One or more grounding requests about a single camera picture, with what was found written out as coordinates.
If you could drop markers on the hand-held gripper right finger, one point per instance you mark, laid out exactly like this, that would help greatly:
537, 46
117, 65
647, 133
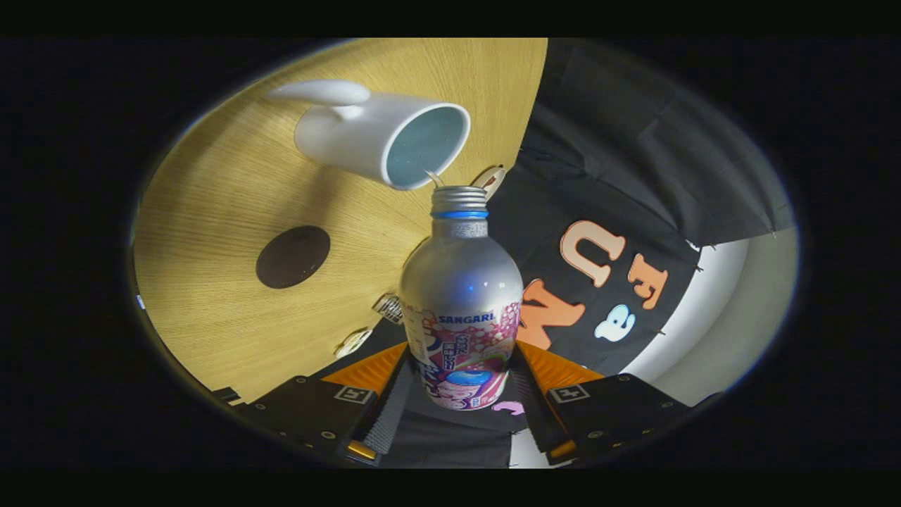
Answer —
533, 412

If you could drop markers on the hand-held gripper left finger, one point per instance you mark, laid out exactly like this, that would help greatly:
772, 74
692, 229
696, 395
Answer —
387, 415

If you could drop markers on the dark brown round coaster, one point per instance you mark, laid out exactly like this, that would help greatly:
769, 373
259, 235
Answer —
293, 256

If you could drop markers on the wooden table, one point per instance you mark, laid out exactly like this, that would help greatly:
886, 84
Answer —
211, 211

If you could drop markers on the white divided tray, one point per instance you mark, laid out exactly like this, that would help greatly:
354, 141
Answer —
352, 343

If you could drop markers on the small beige plate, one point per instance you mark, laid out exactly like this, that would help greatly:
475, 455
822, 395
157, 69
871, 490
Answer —
490, 180

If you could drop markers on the black table clamp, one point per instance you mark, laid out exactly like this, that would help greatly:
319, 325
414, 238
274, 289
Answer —
225, 395

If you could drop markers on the white cup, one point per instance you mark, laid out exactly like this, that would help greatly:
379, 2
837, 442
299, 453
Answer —
352, 137

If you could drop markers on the silver juice bottle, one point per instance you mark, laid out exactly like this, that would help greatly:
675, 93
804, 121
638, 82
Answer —
461, 282

